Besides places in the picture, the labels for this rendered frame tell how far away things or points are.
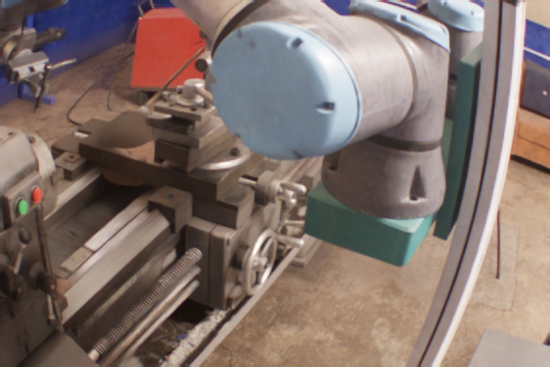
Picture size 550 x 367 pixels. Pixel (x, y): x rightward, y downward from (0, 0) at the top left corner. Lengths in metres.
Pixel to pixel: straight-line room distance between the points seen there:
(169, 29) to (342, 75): 4.17
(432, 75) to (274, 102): 0.23
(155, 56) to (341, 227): 4.06
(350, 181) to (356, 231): 0.06
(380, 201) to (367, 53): 0.23
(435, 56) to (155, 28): 4.09
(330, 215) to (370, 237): 0.06
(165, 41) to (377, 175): 4.05
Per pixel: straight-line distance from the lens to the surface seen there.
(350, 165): 0.82
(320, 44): 0.61
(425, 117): 0.79
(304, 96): 0.60
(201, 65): 2.33
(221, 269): 1.93
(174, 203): 1.86
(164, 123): 1.83
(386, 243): 0.82
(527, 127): 4.97
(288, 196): 1.95
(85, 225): 2.04
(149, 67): 4.86
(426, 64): 0.76
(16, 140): 1.20
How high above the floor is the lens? 1.79
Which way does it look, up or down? 28 degrees down
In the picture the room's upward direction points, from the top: 5 degrees clockwise
